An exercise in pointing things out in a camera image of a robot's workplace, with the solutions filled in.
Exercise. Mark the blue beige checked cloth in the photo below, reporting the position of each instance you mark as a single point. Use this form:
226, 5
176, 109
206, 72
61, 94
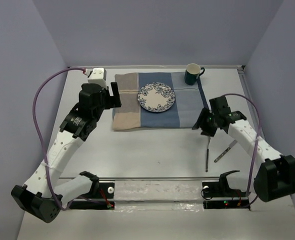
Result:
189, 101

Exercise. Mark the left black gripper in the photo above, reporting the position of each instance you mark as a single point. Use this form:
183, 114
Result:
113, 101

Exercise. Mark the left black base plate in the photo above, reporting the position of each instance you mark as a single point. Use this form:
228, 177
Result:
102, 199

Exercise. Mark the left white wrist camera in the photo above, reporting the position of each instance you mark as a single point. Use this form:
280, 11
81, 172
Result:
96, 76

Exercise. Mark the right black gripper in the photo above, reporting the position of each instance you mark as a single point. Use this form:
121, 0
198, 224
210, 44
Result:
200, 122

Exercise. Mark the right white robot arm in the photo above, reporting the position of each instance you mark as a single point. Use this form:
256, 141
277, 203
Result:
271, 174

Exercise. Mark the green white ceramic mug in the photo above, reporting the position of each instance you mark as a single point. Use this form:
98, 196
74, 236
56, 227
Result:
192, 73

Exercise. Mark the silver fork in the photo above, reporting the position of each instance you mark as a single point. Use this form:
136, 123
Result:
207, 154

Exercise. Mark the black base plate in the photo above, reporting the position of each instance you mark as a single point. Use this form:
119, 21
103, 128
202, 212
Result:
102, 199
214, 197

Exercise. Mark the blue floral ceramic plate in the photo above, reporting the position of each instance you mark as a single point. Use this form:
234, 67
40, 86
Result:
156, 97

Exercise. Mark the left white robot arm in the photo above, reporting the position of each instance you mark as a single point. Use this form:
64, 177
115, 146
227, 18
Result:
40, 195

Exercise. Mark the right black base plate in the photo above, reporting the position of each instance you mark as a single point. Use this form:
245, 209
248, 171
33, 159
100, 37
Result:
214, 197

